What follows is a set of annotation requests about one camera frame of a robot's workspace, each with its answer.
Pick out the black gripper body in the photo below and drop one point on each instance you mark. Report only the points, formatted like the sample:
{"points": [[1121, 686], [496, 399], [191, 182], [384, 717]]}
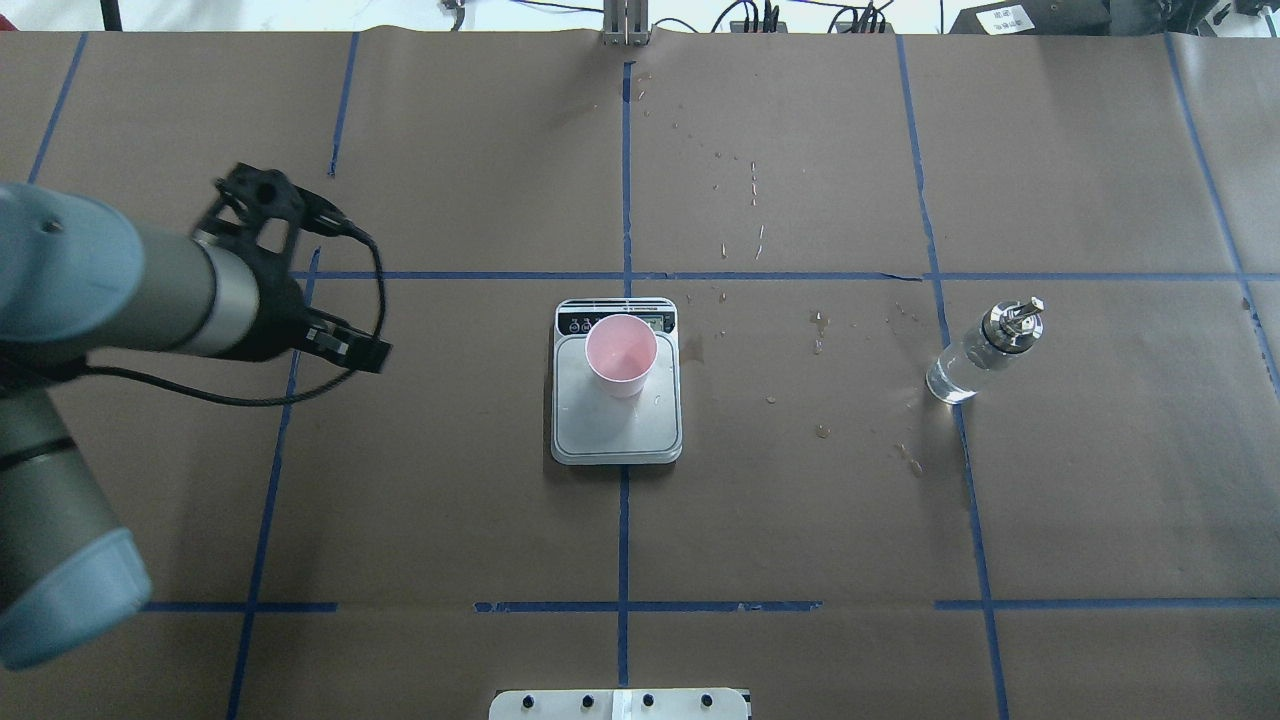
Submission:
{"points": [[276, 312]]}

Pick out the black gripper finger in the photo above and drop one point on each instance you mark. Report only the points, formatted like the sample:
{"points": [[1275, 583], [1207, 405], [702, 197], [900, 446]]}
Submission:
{"points": [[335, 340]]}

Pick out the pink cup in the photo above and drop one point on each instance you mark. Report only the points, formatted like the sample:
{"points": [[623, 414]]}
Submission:
{"points": [[621, 351]]}

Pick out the clear glass sauce bottle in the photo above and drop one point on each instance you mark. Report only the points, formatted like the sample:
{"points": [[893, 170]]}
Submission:
{"points": [[1008, 331]]}

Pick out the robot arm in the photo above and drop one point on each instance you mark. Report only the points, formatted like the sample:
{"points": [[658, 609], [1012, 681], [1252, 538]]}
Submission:
{"points": [[79, 277]]}

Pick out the digital kitchen scale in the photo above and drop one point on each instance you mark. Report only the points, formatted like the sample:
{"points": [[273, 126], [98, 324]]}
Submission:
{"points": [[590, 425]]}

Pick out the black box with label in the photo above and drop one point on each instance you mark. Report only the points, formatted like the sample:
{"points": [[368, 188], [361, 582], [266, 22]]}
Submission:
{"points": [[1056, 18]]}

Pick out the brown paper table cover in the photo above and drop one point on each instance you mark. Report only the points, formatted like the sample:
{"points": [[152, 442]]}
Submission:
{"points": [[1093, 535]]}

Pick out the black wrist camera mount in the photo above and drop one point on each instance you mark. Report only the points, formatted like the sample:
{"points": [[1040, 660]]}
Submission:
{"points": [[248, 199]]}

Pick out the aluminium frame post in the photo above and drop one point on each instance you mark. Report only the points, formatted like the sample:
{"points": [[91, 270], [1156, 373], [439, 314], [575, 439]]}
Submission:
{"points": [[626, 23]]}

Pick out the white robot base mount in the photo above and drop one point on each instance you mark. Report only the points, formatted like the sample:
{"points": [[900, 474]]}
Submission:
{"points": [[623, 703]]}

